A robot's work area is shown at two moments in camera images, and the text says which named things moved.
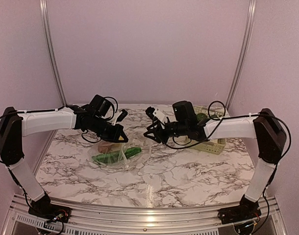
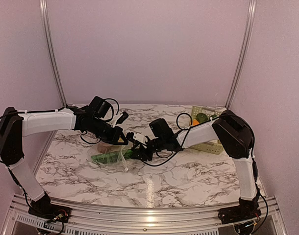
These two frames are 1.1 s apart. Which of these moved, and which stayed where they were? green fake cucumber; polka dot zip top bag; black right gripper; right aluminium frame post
Moved: black right gripper
Stayed: green fake cucumber; right aluminium frame post; polka dot zip top bag
